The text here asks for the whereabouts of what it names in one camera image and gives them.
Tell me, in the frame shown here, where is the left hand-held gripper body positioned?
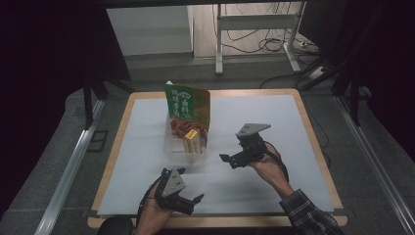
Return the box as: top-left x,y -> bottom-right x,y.
155,167 -> 197,215

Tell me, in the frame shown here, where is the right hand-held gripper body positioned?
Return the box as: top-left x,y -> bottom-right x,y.
235,122 -> 272,166

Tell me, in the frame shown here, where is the clear plastic container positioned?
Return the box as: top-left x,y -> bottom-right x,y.
163,106 -> 209,166

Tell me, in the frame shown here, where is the small gold and red packet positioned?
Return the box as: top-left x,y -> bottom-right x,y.
182,128 -> 204,155

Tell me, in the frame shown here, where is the green and red sauce pouch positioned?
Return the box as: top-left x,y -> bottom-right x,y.
163,81 -> 211,149

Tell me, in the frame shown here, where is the person's right hand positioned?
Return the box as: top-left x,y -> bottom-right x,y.
249,144 -> 289,186

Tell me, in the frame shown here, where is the person's left hand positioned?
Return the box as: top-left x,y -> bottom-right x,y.
136,183 -> 173,235

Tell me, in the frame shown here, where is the white table mat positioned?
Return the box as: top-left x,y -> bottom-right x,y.
97,94 -> 336,216

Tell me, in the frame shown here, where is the person's left leg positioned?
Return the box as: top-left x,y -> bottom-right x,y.
96,216 -> 135,235

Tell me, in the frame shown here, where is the white power strip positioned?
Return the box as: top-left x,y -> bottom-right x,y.
307,66 -> 328,81

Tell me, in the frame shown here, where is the black metal stand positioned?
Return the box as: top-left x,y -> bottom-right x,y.
82,77 -> 111,130
331,63 -> 364,127

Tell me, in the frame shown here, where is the white cabinet panel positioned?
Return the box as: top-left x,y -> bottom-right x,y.
106,5 -> 194,57

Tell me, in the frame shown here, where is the dark curtain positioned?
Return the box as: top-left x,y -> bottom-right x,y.
298,0 -> 415,161
0,0 -> 132,219

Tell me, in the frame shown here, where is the right hand-held gripper black cable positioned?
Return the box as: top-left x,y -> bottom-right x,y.
263,141 -> 291,183

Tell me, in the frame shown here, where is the hand-held gripper black cable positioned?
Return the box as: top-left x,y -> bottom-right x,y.
135,175 -> 163,227
263,141 -> 291,183

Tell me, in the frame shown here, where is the left hand-held gripper black cable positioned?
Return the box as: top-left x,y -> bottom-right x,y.
135,175 -> 163,227

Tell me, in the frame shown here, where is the thin black cable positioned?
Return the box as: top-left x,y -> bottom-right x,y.
302,97 -> 333,169

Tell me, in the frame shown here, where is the black floor bracket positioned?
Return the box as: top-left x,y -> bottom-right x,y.
86,129 -> 110,153

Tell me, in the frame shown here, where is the aluminium floor rail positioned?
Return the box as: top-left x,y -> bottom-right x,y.
335,95 -> 415,235
33,98 -> 106,235

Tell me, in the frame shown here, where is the tangle of black floor cables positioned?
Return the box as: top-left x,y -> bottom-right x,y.
224,3 -> 321,56

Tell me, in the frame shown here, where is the white metal desk frame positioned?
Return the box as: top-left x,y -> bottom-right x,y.
213,1 -> 303,76

